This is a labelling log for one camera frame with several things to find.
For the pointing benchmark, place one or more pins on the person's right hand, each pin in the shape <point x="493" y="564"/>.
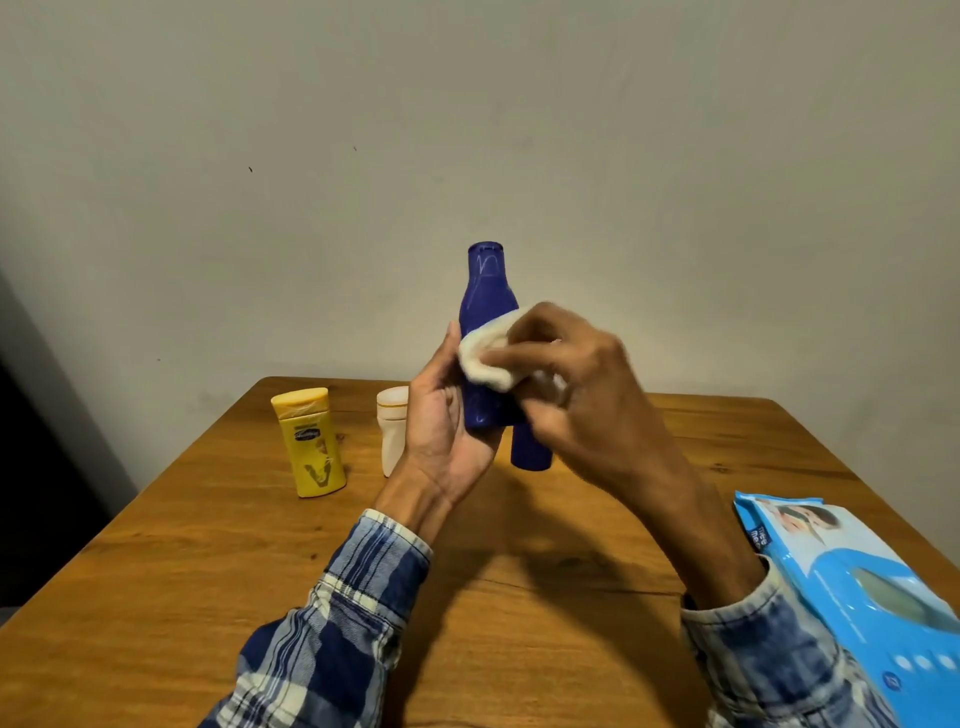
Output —
<point x="600" y="412"/>

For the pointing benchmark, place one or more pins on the person's left hand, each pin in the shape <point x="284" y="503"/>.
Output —
<point x="439" y="442"/>

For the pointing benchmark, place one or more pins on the white bottle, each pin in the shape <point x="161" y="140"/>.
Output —
<point x="391" y="435"/>

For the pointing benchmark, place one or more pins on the dark blue bottle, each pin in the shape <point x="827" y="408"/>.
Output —
<point x="487" y="285"/>
<point x="531" y="454"/>

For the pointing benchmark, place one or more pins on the white wet wipe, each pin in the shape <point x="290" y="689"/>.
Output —
<point x="472" y="349"/>

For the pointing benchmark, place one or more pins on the yellow bottle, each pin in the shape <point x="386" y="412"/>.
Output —
<point x="311" y="450"/>

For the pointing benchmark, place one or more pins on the blue wet wipes pack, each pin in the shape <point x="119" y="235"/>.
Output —
<point x="847" y="570"/>

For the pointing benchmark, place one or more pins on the person's right forearm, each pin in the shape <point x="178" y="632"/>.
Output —
<point x="750" y="652"/>

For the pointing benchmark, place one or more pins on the person's left forearm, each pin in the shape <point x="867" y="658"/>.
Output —
<point x="352" y="600"/>

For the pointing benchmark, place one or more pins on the wooden table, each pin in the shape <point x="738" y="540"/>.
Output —
<point x="187" y="562"/>

